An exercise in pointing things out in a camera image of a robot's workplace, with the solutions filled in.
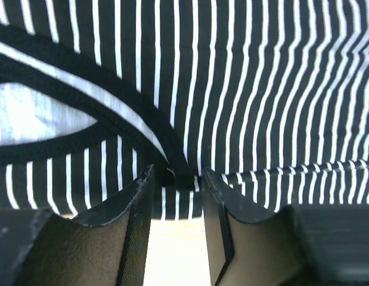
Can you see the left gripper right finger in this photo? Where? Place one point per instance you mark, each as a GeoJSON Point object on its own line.
{"type": "Point", "coordinates": [248, 244]}

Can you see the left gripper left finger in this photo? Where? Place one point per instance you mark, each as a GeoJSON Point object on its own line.
{"type": "Point", "coordinates": [105, 245]}

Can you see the black white striped tank top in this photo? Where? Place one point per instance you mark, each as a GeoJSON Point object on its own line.
{"type": "Point", "coordinates": [273, 96]}

